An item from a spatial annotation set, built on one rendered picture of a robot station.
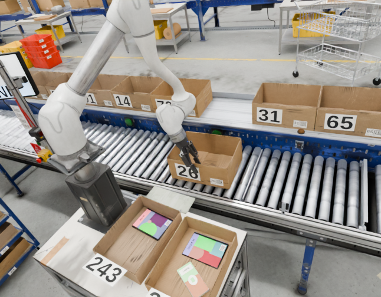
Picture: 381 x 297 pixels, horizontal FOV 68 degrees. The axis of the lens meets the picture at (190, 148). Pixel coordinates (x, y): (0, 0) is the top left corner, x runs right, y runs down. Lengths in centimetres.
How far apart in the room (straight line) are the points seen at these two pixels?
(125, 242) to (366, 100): 169
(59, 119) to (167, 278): 86
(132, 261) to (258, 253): 111
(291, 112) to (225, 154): 49
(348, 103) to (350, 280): 118
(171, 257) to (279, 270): 101
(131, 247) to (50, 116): 75
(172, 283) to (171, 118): 79
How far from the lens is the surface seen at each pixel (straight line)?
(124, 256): 155
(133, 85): 266
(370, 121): 186
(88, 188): 149
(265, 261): 229
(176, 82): 150
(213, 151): 193
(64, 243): 178
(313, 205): 165
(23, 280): 284
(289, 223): 161
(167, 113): 147
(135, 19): 127
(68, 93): 150
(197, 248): 146
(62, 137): 136
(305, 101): 214
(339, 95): 211
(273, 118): 190
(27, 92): 227
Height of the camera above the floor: 200
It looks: 38 degrees down
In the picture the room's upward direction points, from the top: 12 degrees counter-clockwise
